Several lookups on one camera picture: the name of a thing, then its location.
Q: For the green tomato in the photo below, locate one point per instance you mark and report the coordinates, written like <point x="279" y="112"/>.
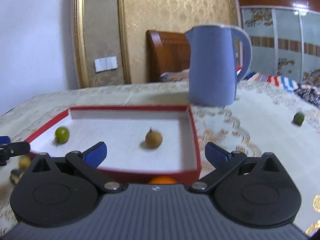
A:
<point x="61" y="135"/>

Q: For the chocolate layered cake piece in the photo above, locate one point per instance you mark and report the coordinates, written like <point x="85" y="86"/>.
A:
<point x="15" y="175"/>

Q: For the brown longan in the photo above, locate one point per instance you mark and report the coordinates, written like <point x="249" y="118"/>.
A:
<point x="153" y="139"/>

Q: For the small green fruit far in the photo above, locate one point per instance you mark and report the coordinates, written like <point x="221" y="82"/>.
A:
<point x="298" y="118"/>

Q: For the orange mandarin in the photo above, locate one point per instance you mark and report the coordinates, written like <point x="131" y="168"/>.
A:
<point x="162" y="180"/>

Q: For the cream gold embroidered tablecloth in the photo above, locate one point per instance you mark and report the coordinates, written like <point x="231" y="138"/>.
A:
<point x="260" y="120"/>

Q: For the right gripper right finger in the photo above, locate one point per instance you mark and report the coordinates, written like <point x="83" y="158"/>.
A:
<point x="224" y="162"/>

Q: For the wardrobe with sliding doors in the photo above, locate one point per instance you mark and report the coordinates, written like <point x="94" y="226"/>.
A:
<point x="284" y="36"/>

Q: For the yellow-brown longan fruit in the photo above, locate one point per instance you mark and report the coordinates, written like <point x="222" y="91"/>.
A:
<point x="24" y="163"/>

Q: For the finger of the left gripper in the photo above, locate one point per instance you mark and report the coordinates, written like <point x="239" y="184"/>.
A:
<point x="13" y="149"/>
<point x="4" y="140"/>

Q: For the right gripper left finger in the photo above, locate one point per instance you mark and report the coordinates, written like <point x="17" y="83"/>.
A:
<point x="85" y="165"/>

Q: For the white wall switch panel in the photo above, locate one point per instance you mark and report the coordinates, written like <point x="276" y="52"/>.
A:
<point x="105" y="64"/>

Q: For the wooden bed headboard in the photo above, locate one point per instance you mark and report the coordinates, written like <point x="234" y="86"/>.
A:
<point x="167" y="52"/>

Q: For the blue electric kettle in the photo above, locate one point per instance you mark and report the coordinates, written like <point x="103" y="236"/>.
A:
<point x="213" y="75"/>

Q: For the red shallow cardboard box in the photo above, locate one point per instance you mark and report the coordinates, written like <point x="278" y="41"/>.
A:
<point x="123" y="130"/>

